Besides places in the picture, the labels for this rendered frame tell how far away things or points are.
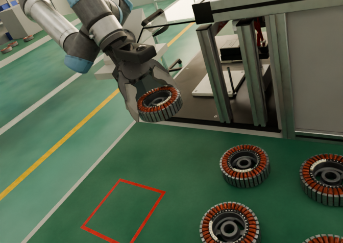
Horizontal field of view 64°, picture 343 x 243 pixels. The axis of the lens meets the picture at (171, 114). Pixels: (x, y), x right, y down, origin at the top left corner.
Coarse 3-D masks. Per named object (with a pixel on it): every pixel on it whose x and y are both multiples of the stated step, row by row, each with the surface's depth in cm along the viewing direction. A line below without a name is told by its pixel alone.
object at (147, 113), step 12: (144, 96) 68; (156, 96) 69; (168, 96) 65; (180, 96) 65; (144, 108) 64; (156, 108) 62; (168, 108) 62; (180, 108) 65; (144, 120) 65; (156, 120) 63
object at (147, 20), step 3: (159, 9) 91; (156, 12) 89; (159, 12) 90; (162, 12) 90; (150, 15) 87; (153, 15) 88; (156, 15) 89; (147, 18) 86; (150, 18) 86; (153, 18) 89; (144, 21) 85; (147, 21) 85; (150, 21) 88; (141, 24) 85; (144, 24) 85
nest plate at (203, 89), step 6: (234, 72) 99; (240, 72) 98; (204, 78) 103; (228, 78) 97; (234, 78) 96; (240, 78) 95; (204, 84) 99; (228, 84) 94; (234, 84) 93; (198, 90) 97; (204, 90) 96; (210, 90) 94; (228, 90) 91
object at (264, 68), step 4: (264, 64) 89; (268, 64) 88; (264, 68) 87; (268, 68) 87; (264, 72) 85; (268, 72) 88; (264, 76) 84; (268, 76) 88; (264, 80) 85; (268, 80) 88; (264, 84) 85; (264, 88) 86
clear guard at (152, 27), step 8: (184, 0) 89; (192, 0) 86; (168, 8) 87; (176, 8) 83; (184, 8) 80; (160, 16) 81; (168, 16) 78; (176, 16) 76; (184, 16) 73; (192, 16) 71; (152, 24) 77; (160, 24) 74; (168, 24) 72; (176, 24) 71; (144, 32) 80; (152, 32) 87; (144, 40) 86
